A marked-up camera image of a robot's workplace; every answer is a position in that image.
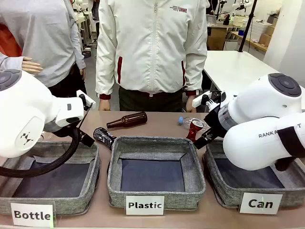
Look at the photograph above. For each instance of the grey fabric basket bottle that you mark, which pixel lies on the grey fabric basket bottle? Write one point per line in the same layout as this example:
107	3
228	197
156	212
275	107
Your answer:
71	205

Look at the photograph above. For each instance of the wooden workbench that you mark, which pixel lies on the wooden workbench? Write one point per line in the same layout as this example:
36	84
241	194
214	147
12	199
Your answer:
252	43

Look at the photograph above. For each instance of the mannequin in orange garment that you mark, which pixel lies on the mannequin in orange garment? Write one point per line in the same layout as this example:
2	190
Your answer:
9	43

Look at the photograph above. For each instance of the mannequin in grey sweater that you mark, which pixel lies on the mannequin in grey sweater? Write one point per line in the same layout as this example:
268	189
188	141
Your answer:
47	35

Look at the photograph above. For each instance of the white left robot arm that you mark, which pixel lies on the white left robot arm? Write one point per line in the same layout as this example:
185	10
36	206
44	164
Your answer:
23	107

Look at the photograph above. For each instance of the person right forearm white sleeve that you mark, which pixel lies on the person right forearm white sleeve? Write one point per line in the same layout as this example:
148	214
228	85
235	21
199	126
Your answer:
104	74

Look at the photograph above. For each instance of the grey fabric basket can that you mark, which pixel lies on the grey fabric basket can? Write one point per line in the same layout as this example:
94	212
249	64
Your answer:
228	193

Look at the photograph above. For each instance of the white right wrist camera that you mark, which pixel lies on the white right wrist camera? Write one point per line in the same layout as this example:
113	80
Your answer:
199	101

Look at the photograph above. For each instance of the brown glass bottle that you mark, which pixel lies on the brown glass bottle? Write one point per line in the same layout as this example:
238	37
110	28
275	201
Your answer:
133	120

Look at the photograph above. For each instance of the large cardboard box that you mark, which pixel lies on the large cardboard box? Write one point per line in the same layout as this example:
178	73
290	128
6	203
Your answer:
216	39

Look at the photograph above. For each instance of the stacked small cardboard boxes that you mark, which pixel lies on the stacked small cardboard boxes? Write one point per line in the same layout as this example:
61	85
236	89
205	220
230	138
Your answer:
265	38

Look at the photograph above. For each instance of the black tripod pole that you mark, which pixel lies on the black tripod pole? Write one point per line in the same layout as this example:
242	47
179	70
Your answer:
247	26

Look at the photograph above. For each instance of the white label Plastic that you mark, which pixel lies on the white label Plastic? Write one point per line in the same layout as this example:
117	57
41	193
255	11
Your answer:
145	205

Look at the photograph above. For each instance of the small clear bottle blue cap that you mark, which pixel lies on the small clear bottle blue cap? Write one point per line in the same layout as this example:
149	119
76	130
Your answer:
184	121

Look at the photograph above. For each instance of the white background table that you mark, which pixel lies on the white background table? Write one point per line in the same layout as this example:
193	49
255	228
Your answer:
233	69

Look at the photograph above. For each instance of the wooden mannequin hand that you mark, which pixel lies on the wooden mannequin hand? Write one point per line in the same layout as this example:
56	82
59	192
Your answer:
83	74
32	65

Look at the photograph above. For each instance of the person right hand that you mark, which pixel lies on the person right hand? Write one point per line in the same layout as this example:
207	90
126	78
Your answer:
104	105

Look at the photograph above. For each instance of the grey fabric basket plastic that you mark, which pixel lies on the grey fabric basket plastic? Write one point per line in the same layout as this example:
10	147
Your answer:
152	148

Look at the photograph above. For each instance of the white label Bottle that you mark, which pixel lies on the white label Bottle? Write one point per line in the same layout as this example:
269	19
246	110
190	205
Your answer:
32	214

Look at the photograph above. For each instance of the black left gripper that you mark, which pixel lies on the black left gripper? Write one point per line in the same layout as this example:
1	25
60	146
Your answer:
87	139

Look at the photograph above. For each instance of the white label Can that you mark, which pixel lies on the white label Can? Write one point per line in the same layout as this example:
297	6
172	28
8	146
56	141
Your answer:
261	203

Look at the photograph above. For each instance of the stack of white trays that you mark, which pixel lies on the stack of white trays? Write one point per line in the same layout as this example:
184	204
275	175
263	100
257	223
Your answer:
258	27

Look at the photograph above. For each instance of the person left forearm white sleeve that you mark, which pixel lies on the person left forearm white sleeve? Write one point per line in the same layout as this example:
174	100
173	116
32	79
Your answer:
195	71

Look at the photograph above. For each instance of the crushed black can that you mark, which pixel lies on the crushed black can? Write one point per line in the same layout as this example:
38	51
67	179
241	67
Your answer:
102	137

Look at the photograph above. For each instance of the person left hand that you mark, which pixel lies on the person left hand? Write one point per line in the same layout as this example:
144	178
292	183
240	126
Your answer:
190	103

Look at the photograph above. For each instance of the crushed red can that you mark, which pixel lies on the crushed red can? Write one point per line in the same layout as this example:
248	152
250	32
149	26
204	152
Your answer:
193	131

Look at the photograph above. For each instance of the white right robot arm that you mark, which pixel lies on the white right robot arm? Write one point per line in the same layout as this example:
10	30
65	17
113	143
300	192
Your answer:
250	143

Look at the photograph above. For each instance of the person in white jacket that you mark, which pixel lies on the person in white jacket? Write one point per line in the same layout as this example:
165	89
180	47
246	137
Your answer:
152	47

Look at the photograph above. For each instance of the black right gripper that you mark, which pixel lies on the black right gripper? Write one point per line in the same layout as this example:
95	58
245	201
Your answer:
218	124

